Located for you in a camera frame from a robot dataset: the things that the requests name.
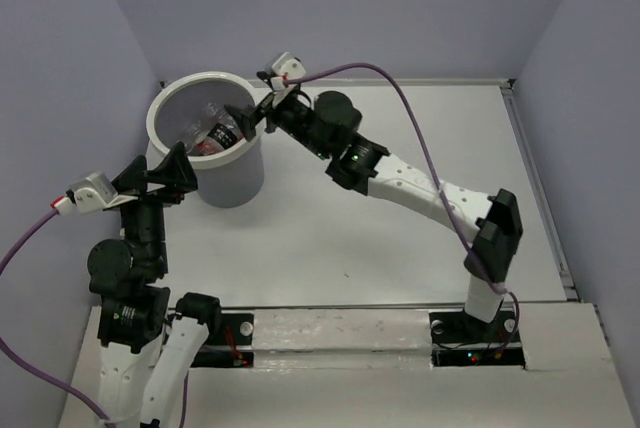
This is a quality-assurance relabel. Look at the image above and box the black label clear bottle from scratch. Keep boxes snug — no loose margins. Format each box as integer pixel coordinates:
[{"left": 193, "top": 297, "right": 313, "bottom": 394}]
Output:
[{"left": 205, "top": 103, "right": 244, "bottom": 151}]

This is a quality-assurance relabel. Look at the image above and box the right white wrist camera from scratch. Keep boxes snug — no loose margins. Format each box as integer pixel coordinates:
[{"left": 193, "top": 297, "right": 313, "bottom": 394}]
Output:
[{"left": 256, "top": 52, "right": 307, "bottom": 98}]

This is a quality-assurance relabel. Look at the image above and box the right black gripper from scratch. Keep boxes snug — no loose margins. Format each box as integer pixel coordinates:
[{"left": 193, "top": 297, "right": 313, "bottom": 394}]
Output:
[{"left": 224, "top": 87, "right": 330, "bottom": 160}]

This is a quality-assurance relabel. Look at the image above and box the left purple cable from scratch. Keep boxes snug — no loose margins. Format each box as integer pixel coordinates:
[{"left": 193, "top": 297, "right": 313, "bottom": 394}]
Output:
[{"left": 0, "top": 202, "right": 109, "bottom": 422}]

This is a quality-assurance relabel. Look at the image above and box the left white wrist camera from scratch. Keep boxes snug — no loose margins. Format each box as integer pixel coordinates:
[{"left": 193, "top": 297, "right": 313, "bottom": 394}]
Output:
[{"left": 51, "top": 172, "right": 136, "bottom": 216}]

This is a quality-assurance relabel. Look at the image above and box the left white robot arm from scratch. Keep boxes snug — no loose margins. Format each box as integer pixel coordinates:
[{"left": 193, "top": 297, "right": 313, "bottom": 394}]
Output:
[{"left": 78, "top": 142, "right": 222, "bottom": 427}]

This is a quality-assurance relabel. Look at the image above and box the purple cable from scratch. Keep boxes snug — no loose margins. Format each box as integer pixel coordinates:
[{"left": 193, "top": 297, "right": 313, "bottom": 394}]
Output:
[
  {"left": 0, "top": 202, "right": 109, "bottom": 422},
  {"left": 282, "top": 61, "right": 524, "bottom": 344}
]

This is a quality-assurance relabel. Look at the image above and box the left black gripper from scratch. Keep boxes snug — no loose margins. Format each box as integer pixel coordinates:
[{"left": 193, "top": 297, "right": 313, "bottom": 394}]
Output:
[{"left": 112, "top": 138, "right": 200, "bottom": 272}]

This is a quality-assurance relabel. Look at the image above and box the red label water bottle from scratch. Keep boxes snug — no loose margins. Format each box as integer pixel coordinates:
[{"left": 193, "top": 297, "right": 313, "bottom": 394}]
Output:
[{"left": 180, "top": 123, "right": 224, "bottom": 156}]

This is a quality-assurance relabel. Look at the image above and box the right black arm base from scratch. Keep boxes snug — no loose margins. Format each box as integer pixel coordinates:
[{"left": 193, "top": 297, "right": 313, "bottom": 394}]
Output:
[{"left": 429, "top": 310, "right": 526, "bottom": 368}]

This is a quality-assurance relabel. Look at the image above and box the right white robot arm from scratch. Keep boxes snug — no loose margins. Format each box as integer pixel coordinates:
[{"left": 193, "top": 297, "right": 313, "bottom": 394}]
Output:
[{"left": 226, "top": 89, "right": 523, "bottom": 340}]

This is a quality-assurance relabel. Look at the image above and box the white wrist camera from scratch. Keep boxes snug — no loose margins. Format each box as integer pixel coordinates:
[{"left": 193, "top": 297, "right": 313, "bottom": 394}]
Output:
[
  {"left": 51, "top": 172, "right": 136, "bottom": 216},
  {"left": 256, "top": 52, "right": 307, "bottom": 98}
]

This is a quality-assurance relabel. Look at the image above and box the white cylindrical plastic bin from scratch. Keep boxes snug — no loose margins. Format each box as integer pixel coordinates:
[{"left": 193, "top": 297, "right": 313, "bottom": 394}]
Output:
[{"left": 146, "top": 71, "right": 264, "bottom": 208}]

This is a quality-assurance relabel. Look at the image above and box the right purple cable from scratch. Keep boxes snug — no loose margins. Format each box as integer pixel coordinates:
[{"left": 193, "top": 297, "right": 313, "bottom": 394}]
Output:
[{"left": 282, "top": 61, "right": 524, "bottom": 344}]

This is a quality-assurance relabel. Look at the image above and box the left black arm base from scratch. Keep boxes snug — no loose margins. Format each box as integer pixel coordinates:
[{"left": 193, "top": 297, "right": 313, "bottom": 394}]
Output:
[{"left": 191, "top": 312, "right": 254, "bottom": 369}]

